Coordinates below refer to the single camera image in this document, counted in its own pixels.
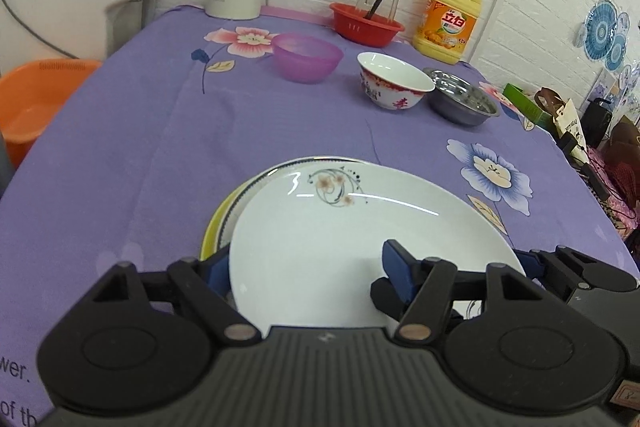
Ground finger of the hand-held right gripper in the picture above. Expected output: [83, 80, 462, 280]
[514, 245, 640, 294]

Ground brown bag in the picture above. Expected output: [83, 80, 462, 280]
[533, 87, 572, 118]

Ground stainless steel bowl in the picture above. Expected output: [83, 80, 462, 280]
[423, 67, 501, 127]

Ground black speaker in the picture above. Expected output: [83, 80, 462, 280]
[582, 98, 614, 148]

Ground yellow plate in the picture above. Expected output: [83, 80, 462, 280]
[199, 191, 243, 264]

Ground purple plastic bowl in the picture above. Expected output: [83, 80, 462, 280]
[271, 33, 345, 84]

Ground blue-rimmed white plate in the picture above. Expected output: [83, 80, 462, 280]
[219, 155, 377, 259]

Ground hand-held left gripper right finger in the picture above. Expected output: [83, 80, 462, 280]
[370, 238, 547, 342]

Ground grey cable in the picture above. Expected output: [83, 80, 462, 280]
[0, 0, 81, 60]

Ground white floral plate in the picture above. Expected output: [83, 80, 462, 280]
[228, 163, 527, 331]

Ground blue paper fan decorations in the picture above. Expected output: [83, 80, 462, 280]
[572, 0, 633, 74]

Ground orange plastic basin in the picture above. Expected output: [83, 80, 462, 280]
[0, 58, 104, 170]

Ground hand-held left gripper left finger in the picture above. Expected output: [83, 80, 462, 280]
[93, 255, 262, 342]

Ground yellow detergent pump bottle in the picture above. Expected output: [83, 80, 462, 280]
[412, 0, 494, 66]

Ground paper tag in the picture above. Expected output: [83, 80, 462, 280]
[552, 103, 589, 154]

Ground green box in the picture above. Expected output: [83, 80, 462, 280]
[502, 83, 557, 131]

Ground red plastic basket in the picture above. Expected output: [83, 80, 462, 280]
[329, 2, 406, 48]

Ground white bowl with red pattern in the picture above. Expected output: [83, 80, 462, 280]
[357, 52, 437, 111]

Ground purple floral tablecloth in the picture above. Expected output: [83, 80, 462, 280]
[0, 4, 640, 427]

